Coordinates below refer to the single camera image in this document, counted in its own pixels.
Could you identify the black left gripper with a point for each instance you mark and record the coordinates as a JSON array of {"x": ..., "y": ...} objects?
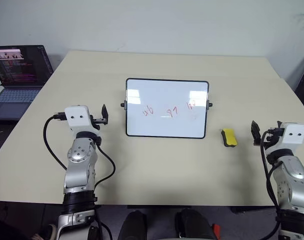
[{"x": 97, "y": 121}]

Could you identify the small red part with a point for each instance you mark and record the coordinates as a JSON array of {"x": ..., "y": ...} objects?
[{"x": 216, "y": 228}]

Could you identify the dark rounded shape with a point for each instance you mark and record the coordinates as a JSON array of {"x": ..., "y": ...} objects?
[
  {"x": 192, "y": 225},
  {"x": 133, "y": 226}
]

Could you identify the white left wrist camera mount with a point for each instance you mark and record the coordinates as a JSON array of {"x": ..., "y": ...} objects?
[{"x": 77, "y": 118}]

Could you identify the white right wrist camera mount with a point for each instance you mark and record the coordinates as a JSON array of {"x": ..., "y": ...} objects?
[{"x": 294, "y": 136}]

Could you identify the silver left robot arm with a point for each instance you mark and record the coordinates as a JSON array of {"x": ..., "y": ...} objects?
[{"x": 78, "y": 160}]

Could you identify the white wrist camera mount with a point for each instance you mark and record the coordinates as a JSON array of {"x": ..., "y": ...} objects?
[
  {"x": 294, "y": 136},
  {"x": 77, "y": 118}
]

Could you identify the yellow and black eraser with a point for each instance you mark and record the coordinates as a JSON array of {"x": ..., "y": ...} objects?
[{"x": 229, "y": 137}]

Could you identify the beige shoe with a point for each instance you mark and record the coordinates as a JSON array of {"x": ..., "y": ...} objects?
[{"x": 48, "y": 232}]

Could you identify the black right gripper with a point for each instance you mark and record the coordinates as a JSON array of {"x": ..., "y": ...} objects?
[{"x": 273, "y": 137}]

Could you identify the black framed desktop whiteboard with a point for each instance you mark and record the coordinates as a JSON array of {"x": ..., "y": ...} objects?
[{"x": 167, "y": 107}]

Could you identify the open blue laptop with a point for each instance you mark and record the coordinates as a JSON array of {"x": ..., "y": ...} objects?
[{"x": 14, "y": 75}]

